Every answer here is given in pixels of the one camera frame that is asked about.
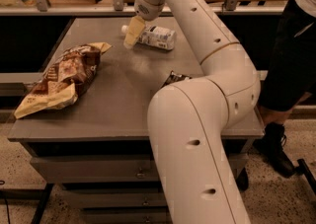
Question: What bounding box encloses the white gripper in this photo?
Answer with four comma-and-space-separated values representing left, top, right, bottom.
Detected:
122, 0, 164, 49

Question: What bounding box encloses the blue plastic water bottle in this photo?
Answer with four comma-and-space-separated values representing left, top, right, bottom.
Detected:
120, 24, 178, 51

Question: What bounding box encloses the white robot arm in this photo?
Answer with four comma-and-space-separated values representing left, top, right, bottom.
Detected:
135, 0, 260, 224

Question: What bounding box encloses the brown chip bag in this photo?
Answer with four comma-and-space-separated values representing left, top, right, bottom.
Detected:
14, 42, 112, 119

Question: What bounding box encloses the black snack bar wrapper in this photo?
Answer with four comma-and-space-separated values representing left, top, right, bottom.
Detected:
163, 71, 191, 87

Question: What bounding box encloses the grey drawer cabinet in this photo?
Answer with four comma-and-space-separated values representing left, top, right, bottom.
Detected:
9, 18, 259, 224

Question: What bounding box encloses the person in black shorts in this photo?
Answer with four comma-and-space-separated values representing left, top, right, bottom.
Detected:
235, 0, 316, 192

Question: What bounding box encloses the black floor stand bar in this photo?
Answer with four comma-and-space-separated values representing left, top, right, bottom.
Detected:
0, 184, 53, 224

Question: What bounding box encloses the black frame leg right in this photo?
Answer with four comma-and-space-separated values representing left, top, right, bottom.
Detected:
295, 159, 316, 194

